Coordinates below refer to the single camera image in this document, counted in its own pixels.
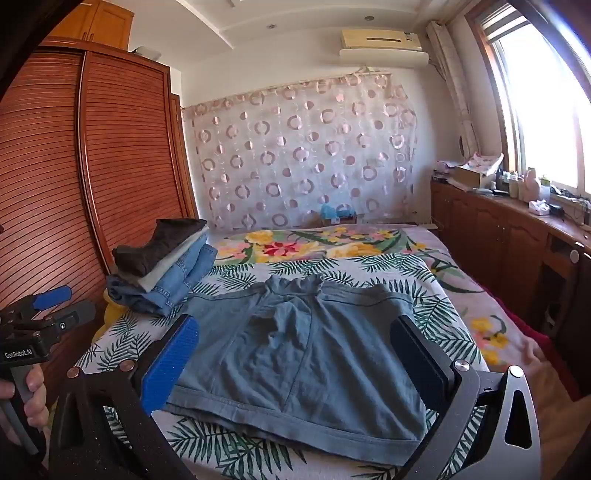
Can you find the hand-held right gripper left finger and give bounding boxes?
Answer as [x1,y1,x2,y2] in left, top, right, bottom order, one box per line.
[48,315,200,480]

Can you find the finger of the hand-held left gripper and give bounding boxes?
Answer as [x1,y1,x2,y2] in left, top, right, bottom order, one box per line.
[42,300,96,343]
[14,285,73,315]

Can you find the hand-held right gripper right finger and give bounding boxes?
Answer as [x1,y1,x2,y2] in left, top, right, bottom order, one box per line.
[390,315,542,480]

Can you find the grey-blue pants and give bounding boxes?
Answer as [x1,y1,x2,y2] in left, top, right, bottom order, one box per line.
[163,273,428,455]

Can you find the person's left hand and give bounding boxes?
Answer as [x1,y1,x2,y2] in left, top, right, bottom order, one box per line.
[0,364,49,445]

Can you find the yellow cloth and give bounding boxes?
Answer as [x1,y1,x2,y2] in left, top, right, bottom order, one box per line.
[102,295,126,334]

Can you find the folded blue jeans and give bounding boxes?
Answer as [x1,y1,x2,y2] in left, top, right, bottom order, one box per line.
[106,242,218,318]

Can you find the floral leaf print bedsheet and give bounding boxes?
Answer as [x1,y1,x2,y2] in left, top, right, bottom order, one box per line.
[76,224,532,480]

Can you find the folded light grey garment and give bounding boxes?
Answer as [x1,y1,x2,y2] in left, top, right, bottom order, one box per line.
[137,230,209,292]

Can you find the folded dark brown garment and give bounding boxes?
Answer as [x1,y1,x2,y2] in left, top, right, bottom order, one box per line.
[114,219,208,278]

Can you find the dark red blanket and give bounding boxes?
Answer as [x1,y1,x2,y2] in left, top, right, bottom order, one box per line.
[499,302,557,374]

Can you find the long wooden cabinet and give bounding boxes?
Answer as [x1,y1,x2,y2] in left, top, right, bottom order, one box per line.
[429,178,591,333]

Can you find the wooden slatted wardrobe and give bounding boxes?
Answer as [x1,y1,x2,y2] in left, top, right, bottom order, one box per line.
[0,37,199,407]

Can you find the white plastic bottle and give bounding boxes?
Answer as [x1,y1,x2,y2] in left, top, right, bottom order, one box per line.
[522,167,541,201]

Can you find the circle patterned sheer curtain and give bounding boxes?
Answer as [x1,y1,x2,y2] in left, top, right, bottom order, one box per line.
[182,69,419,232]

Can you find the wooden overhead cupboard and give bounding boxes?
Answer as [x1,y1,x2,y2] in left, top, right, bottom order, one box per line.
[46,0,141,51]

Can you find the white gathered curtain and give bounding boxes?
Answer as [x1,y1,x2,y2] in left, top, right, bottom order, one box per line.
[425,21,481,158]

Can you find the window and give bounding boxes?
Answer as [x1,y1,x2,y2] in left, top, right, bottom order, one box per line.
[466,0,591,195]

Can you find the wall air conditioner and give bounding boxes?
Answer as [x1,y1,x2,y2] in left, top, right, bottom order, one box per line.
[339,28,430,70]

